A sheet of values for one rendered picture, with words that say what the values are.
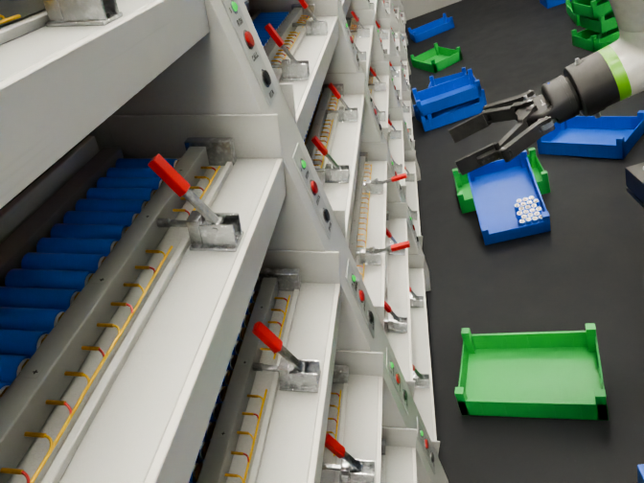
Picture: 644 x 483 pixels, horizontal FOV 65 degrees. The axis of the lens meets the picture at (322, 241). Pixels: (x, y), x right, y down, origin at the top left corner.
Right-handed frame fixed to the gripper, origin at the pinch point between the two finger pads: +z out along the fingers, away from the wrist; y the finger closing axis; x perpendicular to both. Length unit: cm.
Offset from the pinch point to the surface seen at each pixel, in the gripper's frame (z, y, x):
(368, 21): 18, 100, 12
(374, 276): 22.3, -16.9, -7.6
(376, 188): 22.0, 13.4, -6.2
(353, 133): 17.8, 7.0, 10.3
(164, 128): 22, -40, 37
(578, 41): -56, 194, -69
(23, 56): 11, -64, 47
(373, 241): 22.7, -6.0, -7.3
